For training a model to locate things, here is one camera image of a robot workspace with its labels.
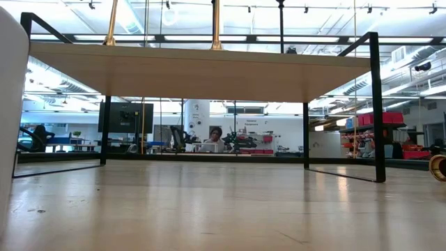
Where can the medium gold candlestick holder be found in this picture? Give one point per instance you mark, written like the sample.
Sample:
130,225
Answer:
432,169

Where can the wooden shelf with black frame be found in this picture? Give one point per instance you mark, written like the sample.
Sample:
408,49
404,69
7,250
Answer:
209,73

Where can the black overhead beam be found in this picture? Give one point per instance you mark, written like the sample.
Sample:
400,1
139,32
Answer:
313,39

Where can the blue storage bin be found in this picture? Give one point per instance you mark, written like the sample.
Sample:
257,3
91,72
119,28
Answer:
349,123

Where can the tall gold candlestick holder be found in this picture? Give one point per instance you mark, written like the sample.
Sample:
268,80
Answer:
216,24

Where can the red storage bin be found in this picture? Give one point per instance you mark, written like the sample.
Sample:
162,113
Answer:
388,117
365,120

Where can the white plastic housing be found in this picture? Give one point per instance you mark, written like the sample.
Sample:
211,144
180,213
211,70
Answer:
12,104

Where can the person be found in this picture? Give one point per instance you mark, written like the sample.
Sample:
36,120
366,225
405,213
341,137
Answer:
215,135

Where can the small red bin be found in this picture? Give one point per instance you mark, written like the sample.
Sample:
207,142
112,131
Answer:
267,138

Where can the red crate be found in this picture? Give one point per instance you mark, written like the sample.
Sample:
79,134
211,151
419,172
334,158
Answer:
416,154

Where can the black table border rail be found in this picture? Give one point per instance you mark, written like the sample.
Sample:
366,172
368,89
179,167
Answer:
254,158

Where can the short gold candlestick holder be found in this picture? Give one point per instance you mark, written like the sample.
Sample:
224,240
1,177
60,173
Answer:
112,21

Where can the black background robot arm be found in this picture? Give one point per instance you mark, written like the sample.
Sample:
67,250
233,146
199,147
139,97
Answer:
242,142

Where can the black ceiling fixture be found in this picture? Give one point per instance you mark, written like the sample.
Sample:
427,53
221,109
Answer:
291,51

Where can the large black monitor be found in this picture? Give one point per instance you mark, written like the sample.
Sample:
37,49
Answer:
129,118

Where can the black storage rack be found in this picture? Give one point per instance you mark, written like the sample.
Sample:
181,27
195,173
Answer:
373,139

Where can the black security camera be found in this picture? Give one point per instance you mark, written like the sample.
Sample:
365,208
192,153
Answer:
423,66

